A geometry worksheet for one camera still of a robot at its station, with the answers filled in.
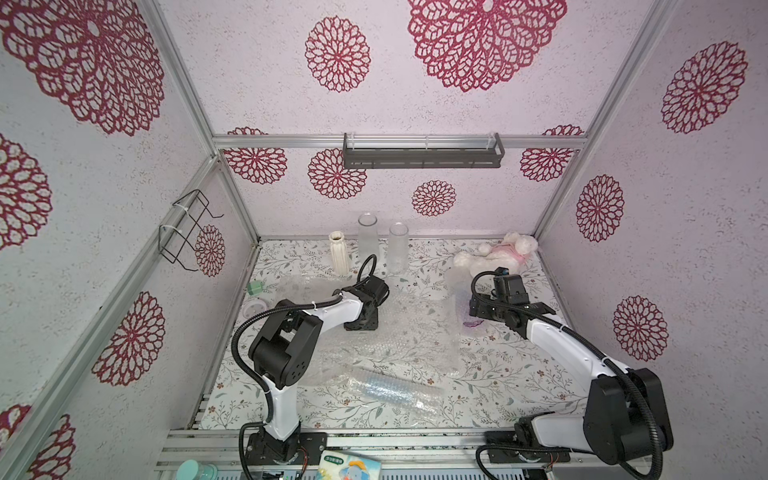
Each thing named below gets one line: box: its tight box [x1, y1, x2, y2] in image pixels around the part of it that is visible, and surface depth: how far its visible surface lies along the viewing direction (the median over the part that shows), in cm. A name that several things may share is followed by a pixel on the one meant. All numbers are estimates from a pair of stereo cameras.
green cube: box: [247, 280, 263, 296], surface depth 106 cm
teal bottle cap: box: [176, 459, 218, 480], surface depth 66 cm
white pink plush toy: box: [453, 232, 538, 275], surface depth 104 cm
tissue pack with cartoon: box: [317, 450, 382, 480], surface depth 68 cm
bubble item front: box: [347, 367, 445, 417], surface depth 79 cm
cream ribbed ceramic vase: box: [329, 230, 349, 277], surface depth 102 cm
